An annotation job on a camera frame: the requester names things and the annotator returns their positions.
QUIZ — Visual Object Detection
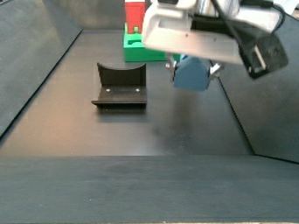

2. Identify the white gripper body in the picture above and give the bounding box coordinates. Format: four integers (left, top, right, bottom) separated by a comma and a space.
142, 0, 279, 64

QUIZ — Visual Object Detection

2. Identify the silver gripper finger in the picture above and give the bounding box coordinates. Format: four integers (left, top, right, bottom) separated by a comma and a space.
210, 62, 225, 79
166, 53, 178, 81

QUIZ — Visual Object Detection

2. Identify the black camera cable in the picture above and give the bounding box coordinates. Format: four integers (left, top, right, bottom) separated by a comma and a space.
210, 0, 287, 56

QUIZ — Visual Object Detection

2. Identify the green shape sorter base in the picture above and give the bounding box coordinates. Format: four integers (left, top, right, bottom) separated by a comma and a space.
123, 24, 182, 63

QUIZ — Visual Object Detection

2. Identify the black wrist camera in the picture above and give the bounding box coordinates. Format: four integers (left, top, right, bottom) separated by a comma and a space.
234, 22, 289, 79

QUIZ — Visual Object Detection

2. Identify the black curved fixture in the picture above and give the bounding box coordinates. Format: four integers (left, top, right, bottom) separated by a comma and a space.
91, 63, 147, 107

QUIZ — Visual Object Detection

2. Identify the red two-legged block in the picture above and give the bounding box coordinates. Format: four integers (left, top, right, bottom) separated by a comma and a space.
126, 0, 146, 34

